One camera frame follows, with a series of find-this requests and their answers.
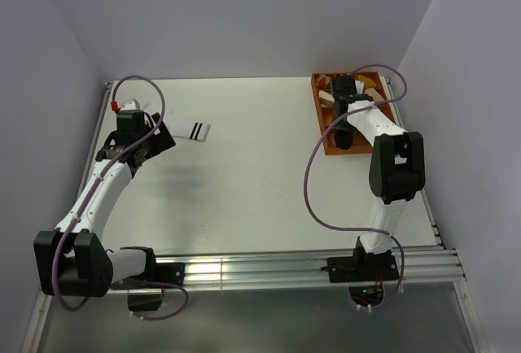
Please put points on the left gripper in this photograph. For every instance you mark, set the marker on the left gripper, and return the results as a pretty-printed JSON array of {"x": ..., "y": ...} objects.
[{"x": 161, "y": 141}]

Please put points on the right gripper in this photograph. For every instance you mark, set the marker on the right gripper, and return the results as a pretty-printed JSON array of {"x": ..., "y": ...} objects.
[{"x": 343, "y": 126}]

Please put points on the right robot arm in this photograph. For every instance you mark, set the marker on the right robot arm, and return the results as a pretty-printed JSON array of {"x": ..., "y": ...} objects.
[{"x": 397, "y": 172}]

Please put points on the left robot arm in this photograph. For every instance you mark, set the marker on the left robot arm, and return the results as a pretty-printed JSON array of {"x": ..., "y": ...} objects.
[{"x": 71, "y": 260}]

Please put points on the white brown rolled sock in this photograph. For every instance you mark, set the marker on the white brown rolled sock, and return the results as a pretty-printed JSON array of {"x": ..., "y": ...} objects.
[{"x": 325, "y": 98}]

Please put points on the brown orange rolled sock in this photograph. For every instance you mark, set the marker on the brown orange rolled sock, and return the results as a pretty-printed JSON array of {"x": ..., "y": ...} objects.
[{"x": 323, "y": 81}]

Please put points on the pink maroon rolled sock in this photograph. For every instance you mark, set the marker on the pink maroon rolled sock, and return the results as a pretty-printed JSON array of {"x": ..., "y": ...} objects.
[{"x": 376, "y": 96}]

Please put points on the yellow rolled sock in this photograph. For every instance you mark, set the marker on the yellow rolled sock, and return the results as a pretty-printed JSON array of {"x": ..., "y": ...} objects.
[{"x": 368, "y": 82}]

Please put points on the orange compartment tray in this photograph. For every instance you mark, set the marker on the orange compartment tray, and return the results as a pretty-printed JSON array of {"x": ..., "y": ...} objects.
[{"x": 371, "y": 121}]

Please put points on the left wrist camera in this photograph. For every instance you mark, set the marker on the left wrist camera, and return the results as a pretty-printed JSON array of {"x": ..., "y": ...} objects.
[{"x": 129, "y": 105}]

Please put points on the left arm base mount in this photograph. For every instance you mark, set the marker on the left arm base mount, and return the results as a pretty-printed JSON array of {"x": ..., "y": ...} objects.
[{"x": 165, "y": 274}]

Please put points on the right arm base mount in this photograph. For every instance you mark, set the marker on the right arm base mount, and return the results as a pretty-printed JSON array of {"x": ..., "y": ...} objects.
[{"x": 350, "y": 269}]

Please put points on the aluminium front rail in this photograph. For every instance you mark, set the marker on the aluminium front rail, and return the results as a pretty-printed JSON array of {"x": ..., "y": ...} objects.
[{"x": 302, "y": 269}]

